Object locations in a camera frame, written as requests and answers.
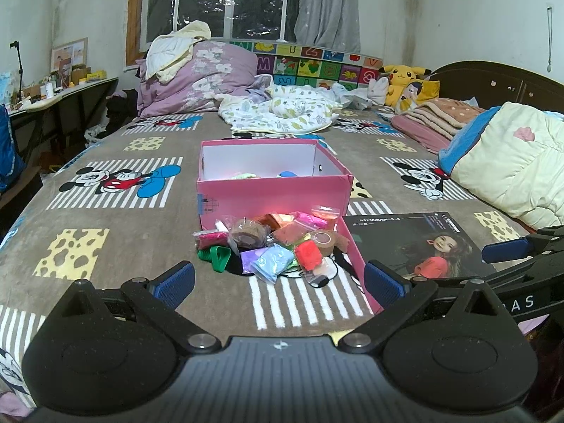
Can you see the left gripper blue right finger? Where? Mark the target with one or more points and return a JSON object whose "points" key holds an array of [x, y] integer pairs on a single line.
{"points": [[390, 290]]}

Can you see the colourful alphabet foam mat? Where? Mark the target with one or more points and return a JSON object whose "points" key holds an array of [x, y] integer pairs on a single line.
{"points": [[293, 64]]}

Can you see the pink box lid with photo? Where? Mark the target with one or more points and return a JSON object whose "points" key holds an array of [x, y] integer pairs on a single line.
{"points": [[430, 245]]}

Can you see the pink cardboard box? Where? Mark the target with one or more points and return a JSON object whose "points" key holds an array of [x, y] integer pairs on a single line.
{"points": [[238, 178]]}

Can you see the red clay packet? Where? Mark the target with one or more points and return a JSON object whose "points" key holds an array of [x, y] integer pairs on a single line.
{"points": [[308, 255]]}

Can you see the light blue clay packet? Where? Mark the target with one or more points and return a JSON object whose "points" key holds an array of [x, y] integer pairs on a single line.
{"points": [[273, 261]]}

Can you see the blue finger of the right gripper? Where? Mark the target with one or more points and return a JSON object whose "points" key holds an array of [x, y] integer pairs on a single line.
{"points": [[507, 251]]}

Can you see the grey curtain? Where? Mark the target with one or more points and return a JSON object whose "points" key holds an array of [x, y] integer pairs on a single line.
{"points": [[333, 24]]}

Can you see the cream and blue quilt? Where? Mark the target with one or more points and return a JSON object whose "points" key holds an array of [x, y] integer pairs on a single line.
{"points": [[511, 157]]}

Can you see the Mickey Mouse bed sheet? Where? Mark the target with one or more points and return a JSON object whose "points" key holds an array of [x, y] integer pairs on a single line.
{"points": [[128, 207]]}

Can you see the terracotta clay packet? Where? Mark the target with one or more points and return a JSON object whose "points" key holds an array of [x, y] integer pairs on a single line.
{"points": [[290, 234]]}

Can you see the blue bag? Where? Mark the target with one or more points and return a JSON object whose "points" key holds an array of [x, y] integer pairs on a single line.
{"points": [[11, 164]]}

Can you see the folded pink blankets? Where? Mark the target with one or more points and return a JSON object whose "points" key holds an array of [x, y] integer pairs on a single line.
{"points": [[435, 123]]}

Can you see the purple clay packet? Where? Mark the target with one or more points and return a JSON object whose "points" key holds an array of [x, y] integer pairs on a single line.
{"points": [[249, 257]]}

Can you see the brown clay packet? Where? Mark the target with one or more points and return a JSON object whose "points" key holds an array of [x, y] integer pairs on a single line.
{"points": [[248, 234]]}

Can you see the magenta clay packet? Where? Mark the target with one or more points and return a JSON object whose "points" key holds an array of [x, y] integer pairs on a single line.
{"points": [[209, 238]]}

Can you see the pink clay packet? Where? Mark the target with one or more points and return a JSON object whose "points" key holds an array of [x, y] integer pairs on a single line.
{"points": [[310, 220]]}

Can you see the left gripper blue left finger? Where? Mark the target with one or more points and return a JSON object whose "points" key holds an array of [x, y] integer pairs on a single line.
{"points": [[171, 287]]}

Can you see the brown tape roll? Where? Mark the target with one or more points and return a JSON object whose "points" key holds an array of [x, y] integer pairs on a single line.
{"points": [[327, 241]]}

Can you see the cream cloth on duvet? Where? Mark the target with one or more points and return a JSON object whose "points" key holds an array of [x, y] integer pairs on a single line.
{"points": [[167, 54]]}

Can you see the dark wooden headboard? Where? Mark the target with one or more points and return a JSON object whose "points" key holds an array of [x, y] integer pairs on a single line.
{"points": [[493, 84]]}

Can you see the Pikachu plush toy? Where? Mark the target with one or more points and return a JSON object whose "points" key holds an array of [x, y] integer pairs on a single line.
{"points": [[401, 77]]}

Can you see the dark desk with clutter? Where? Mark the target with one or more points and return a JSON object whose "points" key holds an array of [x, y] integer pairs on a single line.
{"points": [[53, 120]]}

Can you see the white leaf-print blanket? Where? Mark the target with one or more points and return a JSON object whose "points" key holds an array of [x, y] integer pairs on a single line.
{"points": [[289, 110]]}

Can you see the purple floral duvet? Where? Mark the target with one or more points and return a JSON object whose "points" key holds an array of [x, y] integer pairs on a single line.
{"points": [[215, 69]]}

